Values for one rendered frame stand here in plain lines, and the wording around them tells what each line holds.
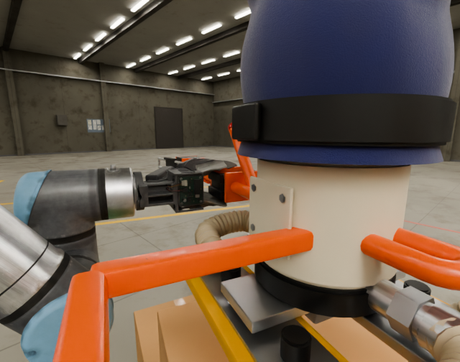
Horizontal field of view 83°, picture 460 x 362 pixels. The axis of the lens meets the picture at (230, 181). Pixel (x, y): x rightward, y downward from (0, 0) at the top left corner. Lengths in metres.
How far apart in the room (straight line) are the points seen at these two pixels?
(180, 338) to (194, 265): 0.40
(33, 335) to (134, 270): 0.18
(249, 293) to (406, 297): 0.16
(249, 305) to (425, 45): 0.28
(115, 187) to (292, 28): 0.34
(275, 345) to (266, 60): 0.28
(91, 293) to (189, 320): 0.48
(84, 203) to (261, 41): 0.34
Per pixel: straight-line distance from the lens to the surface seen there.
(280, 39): 0.26
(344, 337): 0.65
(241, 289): 0.34
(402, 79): 0.25
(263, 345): 0.31
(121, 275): 0.21
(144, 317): 1.34
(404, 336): 0.32
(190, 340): 0.60
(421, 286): 0.42
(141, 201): 0.46
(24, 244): 0.36
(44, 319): 0.36
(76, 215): 0.47
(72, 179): 0.47
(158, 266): 0.21
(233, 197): 0.51
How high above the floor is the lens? 1.35
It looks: 11 degrees down
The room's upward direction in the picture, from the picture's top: straight up
